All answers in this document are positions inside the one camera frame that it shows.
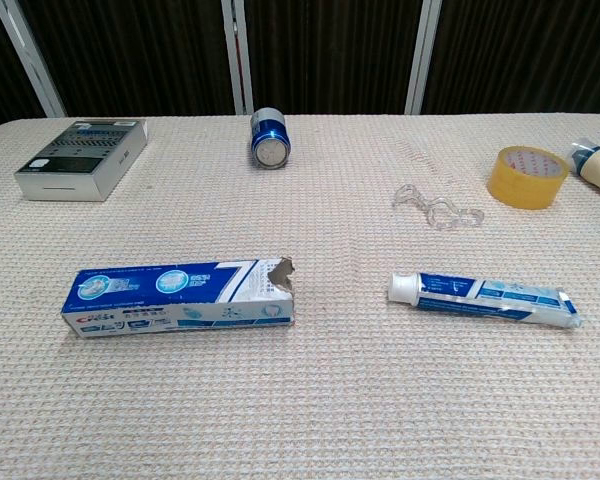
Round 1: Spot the blue white toothpaste box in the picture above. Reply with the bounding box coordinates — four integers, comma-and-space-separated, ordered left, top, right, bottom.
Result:
59, 257, 299, 340

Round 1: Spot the blue white toothpaste tube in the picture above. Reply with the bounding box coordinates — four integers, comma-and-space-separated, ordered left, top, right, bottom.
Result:
387, 271, 584, 330

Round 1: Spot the beige woven table cloth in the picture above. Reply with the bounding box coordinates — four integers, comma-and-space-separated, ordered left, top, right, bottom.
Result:
0, 114, 600, 480

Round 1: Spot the grey electronics package box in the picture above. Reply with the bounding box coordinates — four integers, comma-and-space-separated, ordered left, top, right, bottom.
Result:
13, 118, 149, 203

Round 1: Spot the blue silver drink can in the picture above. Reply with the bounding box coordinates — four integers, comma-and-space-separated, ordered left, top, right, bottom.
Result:
250, 106, 288, 170

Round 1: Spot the clear plastic wrapper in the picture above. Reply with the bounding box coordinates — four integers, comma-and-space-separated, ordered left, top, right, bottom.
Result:
392, 183, 485, 232

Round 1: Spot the black pleated curtain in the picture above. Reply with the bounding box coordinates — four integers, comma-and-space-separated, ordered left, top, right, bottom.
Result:
0, 0, 600, 135

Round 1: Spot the yellow packing tape roll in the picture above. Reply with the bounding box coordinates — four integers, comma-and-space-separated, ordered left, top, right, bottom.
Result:
486, 145, 570, 210

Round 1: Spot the white frame post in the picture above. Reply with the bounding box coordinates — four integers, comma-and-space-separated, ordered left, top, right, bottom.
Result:
404, 0, 442, 116
220, 0, 255, 115
0, 0, 67, 119

